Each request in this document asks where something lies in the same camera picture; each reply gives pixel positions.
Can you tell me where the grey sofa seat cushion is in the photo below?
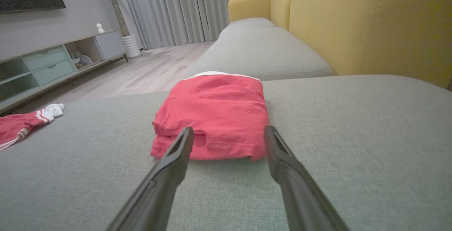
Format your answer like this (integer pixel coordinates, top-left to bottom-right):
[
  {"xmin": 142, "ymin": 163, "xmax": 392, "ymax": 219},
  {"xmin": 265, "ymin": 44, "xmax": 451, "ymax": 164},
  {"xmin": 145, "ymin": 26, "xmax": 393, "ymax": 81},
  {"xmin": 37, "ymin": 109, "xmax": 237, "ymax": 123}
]
[
  {"xmin": 218, "ymin": 17, "xmax": 276, "ymax": 38},
  {"xmin": 186, "ymin": 27, "xmax": 335, "ymax": 82}
]

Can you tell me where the grey pleated curtain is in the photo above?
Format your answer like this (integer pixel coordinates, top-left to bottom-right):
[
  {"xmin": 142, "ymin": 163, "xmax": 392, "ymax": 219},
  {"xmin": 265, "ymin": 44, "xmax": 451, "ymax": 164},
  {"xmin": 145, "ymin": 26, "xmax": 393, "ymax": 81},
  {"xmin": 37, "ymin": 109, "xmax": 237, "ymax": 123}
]
[{"xmin": 108, "ymin": 0, "xmax": 286, "ymax": 51}]

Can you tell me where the white ribbed pot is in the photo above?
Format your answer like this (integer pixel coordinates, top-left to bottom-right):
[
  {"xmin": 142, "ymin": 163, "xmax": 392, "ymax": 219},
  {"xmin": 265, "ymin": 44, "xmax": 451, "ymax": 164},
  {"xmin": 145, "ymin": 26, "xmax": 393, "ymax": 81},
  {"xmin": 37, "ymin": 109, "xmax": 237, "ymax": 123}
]
[{"xmin": 122, "ymin": 35, "xmax": 142, "ymax": 59}]

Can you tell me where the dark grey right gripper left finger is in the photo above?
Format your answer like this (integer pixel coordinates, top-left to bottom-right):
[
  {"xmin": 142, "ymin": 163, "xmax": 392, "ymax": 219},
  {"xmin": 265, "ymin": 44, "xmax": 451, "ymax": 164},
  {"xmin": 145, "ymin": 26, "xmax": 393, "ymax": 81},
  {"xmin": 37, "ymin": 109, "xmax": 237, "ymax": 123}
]
[{"xmin": 106, "ymin": 127, "xmax": 195, "ymax": 231}]

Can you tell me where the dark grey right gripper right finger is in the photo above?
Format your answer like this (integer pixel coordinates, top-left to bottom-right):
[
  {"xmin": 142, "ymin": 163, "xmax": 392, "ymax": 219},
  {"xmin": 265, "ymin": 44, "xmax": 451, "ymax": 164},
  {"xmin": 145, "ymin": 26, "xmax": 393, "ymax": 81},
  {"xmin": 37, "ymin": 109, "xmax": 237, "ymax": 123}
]
[{"xmin": 264, "ymin": 126, "xmax": 350, "ymax": 231}]

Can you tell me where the grey sofa chaise seat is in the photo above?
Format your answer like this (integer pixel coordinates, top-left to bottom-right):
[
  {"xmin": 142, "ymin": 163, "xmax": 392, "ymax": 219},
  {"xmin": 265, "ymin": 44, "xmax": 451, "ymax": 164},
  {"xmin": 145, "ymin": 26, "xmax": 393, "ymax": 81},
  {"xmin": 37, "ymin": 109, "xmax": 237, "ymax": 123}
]
[{"xmin": 0, "ymin": 75, "xmax": 452, "ymax": 231}]

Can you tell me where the pale green tv cabinet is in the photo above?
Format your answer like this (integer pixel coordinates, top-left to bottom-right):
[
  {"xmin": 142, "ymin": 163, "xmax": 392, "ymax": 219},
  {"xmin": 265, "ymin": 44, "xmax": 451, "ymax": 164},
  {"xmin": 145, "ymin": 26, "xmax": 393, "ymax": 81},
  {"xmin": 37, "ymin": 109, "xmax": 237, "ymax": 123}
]
[{"xmin": 0, "ymin": 30, "xmax": 128, "ymax": 113}]

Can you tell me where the yellow sofa backrest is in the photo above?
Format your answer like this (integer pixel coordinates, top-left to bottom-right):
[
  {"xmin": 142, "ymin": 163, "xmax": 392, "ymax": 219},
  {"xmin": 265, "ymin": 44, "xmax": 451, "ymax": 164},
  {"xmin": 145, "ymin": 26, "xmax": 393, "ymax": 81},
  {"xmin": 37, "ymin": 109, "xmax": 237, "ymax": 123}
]
[{"xmin": 228, "ymin": 0, "xmax": 452, "ymax": 89}]

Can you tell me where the red white basketball jersey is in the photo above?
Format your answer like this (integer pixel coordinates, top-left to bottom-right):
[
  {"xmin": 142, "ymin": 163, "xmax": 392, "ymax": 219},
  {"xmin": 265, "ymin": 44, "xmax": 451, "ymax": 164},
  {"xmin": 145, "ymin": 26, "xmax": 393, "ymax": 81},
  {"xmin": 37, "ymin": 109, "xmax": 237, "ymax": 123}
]
[{"xmin": 0, "ymin": 103, "xmax": 65, "ymax": 152}]

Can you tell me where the grey plush toy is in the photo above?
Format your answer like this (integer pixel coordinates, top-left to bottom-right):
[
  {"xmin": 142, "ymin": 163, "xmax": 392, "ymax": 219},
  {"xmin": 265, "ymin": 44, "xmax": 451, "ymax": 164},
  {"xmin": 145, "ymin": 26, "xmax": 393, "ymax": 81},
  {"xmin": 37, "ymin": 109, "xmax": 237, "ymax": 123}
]
[{"xmin": 70, "ymin": 52, "xmax": 93, "ymax": 69}]

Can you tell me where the red garment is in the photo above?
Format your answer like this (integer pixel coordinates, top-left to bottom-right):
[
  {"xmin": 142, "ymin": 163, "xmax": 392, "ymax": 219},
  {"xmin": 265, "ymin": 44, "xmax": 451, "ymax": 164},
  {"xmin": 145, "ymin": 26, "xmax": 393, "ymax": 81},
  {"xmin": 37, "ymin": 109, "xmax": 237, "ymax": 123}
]
[{"xmin": 151, "ymin": 71, "xmax": 270, "ymax": 162}]

